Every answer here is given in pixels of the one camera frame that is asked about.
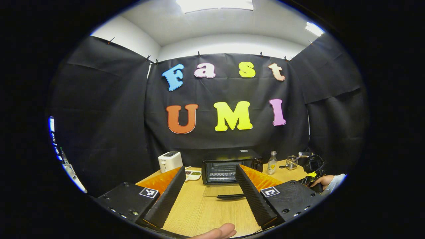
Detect clear glass bottle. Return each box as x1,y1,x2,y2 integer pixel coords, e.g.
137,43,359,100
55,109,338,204
267,151,277,175

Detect large ceiling light panel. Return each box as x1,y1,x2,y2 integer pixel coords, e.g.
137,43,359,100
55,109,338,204
176,0,254,14

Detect black electric oven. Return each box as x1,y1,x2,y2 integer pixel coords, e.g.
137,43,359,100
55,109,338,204
202,149,264,201

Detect black backdrop cloth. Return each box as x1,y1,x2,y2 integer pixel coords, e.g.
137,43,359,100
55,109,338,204
46,33,370,196

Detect white toaster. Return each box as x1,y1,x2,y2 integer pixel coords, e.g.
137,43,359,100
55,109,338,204
158,152,183,173

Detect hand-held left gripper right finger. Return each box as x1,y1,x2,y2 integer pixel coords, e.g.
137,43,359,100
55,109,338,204
235,164,325,230

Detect small ceiling light panel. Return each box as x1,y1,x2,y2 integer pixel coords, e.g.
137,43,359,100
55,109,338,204
305,22,325,37

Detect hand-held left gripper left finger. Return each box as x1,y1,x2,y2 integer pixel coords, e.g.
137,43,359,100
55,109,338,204
95,166,187,229

